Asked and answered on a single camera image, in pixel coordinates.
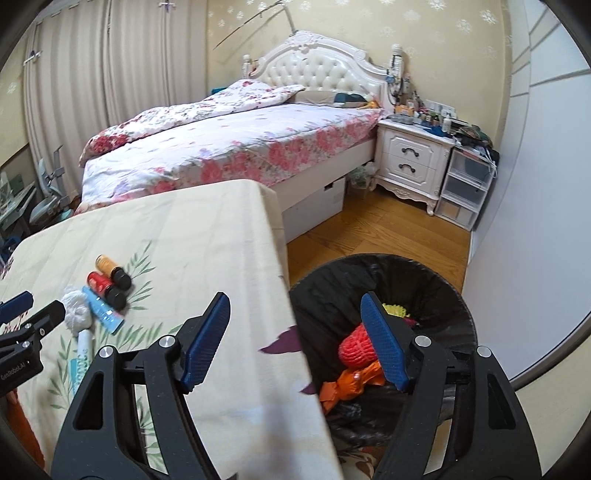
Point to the clear plastic drawer unit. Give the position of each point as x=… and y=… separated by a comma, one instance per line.
x=461, y=189

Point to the white wall socket strip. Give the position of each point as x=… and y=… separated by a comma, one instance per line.
x=445, y=110

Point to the dark red wrapper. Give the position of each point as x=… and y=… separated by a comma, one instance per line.
x=408, y=321

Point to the light blue tube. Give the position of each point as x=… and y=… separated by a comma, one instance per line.
x=104, y=311

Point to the beige curtain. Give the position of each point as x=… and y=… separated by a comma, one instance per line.
x=115, y=69

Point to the patterned floor mat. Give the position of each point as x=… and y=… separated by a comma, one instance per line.
x=360, y=461

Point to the floral quilt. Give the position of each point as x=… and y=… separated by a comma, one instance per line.
x=184, y=113

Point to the white storage box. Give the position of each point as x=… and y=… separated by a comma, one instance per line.
x=318, y=203

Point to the thin bent metal rod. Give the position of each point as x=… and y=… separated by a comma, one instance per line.
x=290, y=18

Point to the white tissue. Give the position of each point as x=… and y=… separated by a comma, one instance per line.
x=76, y=311

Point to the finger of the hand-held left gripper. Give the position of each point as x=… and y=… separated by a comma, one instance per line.
x=18, y=304
x=41, y=319

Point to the grey desk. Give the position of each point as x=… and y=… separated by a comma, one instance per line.
x=16, y=203

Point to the orange label small bottle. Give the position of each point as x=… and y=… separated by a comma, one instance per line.
x=108, y=266

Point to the white tube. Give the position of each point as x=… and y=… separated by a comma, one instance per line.
x=84, y=346

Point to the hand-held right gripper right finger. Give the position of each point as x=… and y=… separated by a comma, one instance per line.
x=385, y=341

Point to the red foam fruit net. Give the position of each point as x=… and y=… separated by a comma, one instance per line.
x=355, y=348

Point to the red label small bottle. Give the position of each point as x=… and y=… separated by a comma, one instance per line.
x=99, y=282

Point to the bed with floral bedding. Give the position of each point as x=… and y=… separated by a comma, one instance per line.
x=314, y=69

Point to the grey pillow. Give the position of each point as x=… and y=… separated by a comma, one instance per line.
x=323, y=97

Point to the floral bed sheet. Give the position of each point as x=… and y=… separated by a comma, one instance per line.
x=277, y=134

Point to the white sliding door wardrobe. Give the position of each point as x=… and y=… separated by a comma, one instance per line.
x=545, y=184

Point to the orange plastic bag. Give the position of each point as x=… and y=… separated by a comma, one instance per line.
x=351, y=385

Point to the pile of small bedside items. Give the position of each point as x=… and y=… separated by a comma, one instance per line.
x=429, y=120

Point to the white handheld gadget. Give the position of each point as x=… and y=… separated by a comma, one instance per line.
x=395, y=57

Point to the blue cloth item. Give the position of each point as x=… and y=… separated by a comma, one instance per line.
x=219, y=89

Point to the yellow foam fruit net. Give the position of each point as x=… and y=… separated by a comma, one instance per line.
x=397, y=310

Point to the black lined waste bin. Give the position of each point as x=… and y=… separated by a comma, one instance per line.
x=332, y=295

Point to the grey office chair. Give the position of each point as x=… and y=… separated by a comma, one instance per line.
x=44, y=212

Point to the white nightstand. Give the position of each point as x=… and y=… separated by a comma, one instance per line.
x=406, y=157

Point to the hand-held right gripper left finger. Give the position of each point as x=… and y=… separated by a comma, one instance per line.
x=205, y=341

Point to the clear plastic bag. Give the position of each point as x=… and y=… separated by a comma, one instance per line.
x=358, y=177

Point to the curtain clip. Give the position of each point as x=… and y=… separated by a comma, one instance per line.
x=32, y=55
x=167, y=4

